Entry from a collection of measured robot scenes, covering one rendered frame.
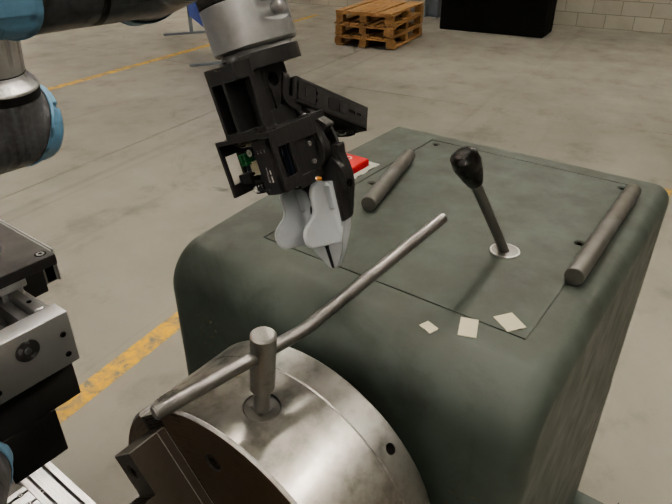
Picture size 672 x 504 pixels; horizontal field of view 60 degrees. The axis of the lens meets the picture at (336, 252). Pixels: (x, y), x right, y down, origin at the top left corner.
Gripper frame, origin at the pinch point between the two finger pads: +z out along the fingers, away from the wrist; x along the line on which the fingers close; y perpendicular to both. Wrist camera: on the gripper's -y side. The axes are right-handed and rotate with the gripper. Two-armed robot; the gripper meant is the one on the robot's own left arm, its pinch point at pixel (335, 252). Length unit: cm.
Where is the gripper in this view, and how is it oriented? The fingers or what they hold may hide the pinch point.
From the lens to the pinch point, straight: 58.7
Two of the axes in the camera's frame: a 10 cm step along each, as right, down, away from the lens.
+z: 2.8, 9.1, 3.0
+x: 7.6, -0.1, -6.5
